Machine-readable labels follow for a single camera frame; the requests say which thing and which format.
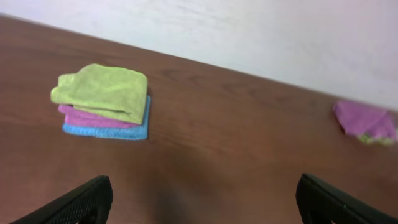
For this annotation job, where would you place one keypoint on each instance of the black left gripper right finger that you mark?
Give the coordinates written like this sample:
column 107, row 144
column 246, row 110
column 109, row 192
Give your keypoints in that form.
column 319, row 202

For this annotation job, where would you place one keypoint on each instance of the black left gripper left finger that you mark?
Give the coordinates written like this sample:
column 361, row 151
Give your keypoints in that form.
column 89, row 203

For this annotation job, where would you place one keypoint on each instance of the light green cloth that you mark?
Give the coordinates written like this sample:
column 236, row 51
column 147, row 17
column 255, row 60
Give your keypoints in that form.
column 113, row 92

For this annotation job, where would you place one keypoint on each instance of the crumpled green cloth under purple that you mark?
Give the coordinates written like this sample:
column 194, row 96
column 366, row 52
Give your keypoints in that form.
column 384, row 141

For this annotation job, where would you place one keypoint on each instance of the folded blue cloth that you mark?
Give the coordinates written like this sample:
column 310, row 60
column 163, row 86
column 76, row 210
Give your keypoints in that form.
column 135, row 133

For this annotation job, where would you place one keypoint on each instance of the folded pink cloth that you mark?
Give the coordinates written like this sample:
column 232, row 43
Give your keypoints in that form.
column 82, row 118

